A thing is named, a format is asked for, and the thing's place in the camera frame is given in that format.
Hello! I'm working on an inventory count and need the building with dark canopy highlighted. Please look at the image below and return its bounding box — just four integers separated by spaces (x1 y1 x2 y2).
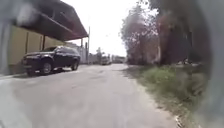
0 0 90 75

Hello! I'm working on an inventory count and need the grey concrete road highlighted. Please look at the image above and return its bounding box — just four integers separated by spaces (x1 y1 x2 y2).
0 63 182 128

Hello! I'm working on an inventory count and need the black car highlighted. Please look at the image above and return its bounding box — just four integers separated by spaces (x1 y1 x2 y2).
21 45 82 77

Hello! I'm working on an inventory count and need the pale vehicle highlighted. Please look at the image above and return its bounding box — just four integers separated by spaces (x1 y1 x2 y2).
100 55 113 66

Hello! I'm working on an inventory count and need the row of trees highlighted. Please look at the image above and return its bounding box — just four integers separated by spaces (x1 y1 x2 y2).
119 0 211 67

